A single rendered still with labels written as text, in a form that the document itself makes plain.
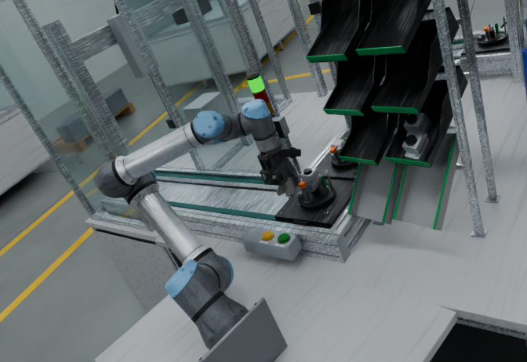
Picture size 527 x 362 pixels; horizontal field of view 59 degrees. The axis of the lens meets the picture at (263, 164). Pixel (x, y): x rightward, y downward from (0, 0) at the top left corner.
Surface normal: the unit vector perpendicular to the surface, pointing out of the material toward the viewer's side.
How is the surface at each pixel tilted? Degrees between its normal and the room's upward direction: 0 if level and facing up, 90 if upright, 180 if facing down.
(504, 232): 0
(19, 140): 90
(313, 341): 0
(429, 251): 0
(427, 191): 45
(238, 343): 90
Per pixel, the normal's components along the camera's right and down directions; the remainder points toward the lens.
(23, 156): 0.84, -0.06
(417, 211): -0.72, -0.20
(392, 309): -0.34, -0.83
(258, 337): 0.65, 0.14
